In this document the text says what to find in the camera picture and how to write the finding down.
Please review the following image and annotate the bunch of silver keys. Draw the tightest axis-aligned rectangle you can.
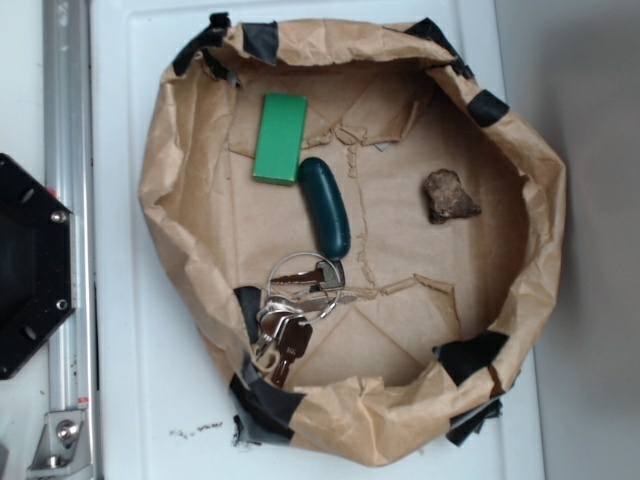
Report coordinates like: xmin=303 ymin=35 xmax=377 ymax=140
xmin=255 ymin=295 xmax=313 ymax=387

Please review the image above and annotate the small silver key black head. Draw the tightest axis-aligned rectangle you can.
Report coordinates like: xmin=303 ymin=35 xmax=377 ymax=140
xmin=270 ymin=260 xmax=345 ymax=291

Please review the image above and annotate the metal corner bracket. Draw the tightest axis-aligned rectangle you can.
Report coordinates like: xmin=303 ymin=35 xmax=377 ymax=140
xmin=26 ymin=410 xmax=92 ymax=479

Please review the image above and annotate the aluminium extrusion rail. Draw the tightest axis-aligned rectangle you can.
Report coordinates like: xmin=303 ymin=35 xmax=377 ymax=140
xmin=41 ymin=0 xmax=97 ymax=480

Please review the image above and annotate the green rectangular block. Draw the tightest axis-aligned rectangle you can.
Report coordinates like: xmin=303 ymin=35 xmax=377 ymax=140
xmin=253 ymin=93 xmax=307 ymax=186

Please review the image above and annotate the brown paper bag bin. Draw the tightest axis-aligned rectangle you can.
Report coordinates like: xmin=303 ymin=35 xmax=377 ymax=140
xmin=139 ymin=13 xmax=566 ymax=466

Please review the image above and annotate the silver key ring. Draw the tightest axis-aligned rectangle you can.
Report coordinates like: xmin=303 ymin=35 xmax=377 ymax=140
xmin=267 ymin=251 xmax=346 ymax=323

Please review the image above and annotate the dark green oval keychain float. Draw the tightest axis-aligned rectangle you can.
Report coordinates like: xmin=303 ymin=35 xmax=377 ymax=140
xmin=298 ymin=157 xmax=351 ymax=261

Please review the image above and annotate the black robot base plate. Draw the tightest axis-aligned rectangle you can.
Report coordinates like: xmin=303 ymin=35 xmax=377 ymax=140
xmin=1 ymin=154 xmax=74 ymax=380

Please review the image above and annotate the brown rock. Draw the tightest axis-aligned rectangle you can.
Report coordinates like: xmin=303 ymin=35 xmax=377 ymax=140
xmin=424 ymin=169 xmax=481 ymax=224

